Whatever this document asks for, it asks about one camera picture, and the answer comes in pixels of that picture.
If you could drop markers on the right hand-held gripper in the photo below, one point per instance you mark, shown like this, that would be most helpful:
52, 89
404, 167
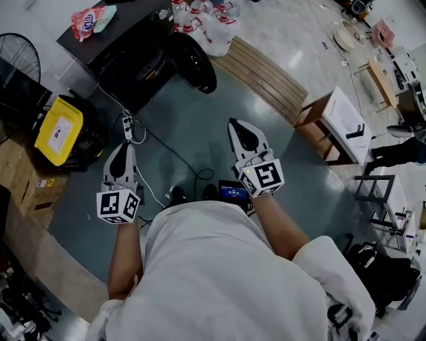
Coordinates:
266, 176

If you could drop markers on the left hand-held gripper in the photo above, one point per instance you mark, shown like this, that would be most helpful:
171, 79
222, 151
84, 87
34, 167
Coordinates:
110, 203

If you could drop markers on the person's left forearm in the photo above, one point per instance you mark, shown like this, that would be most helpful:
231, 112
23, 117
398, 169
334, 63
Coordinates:
124, 259

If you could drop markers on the person's right forearm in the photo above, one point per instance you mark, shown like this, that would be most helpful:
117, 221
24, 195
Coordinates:
279, 226

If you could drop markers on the white power strip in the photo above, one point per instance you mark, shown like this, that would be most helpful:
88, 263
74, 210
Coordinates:
127, 128

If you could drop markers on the black device with screen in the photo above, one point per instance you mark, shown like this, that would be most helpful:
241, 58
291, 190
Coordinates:
233, 191

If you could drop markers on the person's right black shoe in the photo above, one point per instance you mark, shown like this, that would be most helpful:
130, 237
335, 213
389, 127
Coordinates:
210, 191

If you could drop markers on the person's black shoe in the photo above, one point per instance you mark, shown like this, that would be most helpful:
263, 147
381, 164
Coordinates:
178, 194
210, 191

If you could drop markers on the person's left black shoe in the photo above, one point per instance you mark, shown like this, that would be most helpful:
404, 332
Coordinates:
178, 194

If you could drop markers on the wooden slatted platform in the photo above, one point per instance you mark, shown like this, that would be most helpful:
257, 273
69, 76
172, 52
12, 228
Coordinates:
263, 80

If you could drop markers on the black bin with yellow lid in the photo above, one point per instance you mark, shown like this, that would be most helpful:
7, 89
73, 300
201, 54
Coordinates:
58, 130

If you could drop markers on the brown wooden stool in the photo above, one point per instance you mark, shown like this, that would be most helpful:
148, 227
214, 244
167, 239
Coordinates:
316, 116

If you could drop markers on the brown cardboard box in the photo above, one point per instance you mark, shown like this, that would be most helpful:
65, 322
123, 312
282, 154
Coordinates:
20, 180

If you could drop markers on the white plastic bags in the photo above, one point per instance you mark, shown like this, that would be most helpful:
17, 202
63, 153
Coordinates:
213, 30

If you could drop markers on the person's white shirt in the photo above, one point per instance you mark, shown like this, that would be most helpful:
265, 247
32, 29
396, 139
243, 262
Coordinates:
216, 276

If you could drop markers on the pink detergent refill pouch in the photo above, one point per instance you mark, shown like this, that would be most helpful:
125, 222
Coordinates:
85, 23

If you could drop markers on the black floor fan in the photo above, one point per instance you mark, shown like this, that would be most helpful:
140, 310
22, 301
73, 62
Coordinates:
20, 60

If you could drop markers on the round beige tub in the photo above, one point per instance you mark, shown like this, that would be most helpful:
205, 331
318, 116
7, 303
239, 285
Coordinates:
344, 36

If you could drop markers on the small light wooden table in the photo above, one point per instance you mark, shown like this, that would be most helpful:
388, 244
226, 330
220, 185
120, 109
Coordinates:
382, 80

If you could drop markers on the pink plastic stool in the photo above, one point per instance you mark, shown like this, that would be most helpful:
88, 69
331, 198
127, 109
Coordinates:
384, 33

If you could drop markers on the black office chair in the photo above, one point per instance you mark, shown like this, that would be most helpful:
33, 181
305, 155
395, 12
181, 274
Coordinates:
386, 276

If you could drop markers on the white rack with black frame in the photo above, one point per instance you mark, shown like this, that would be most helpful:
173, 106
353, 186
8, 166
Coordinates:
396, 200

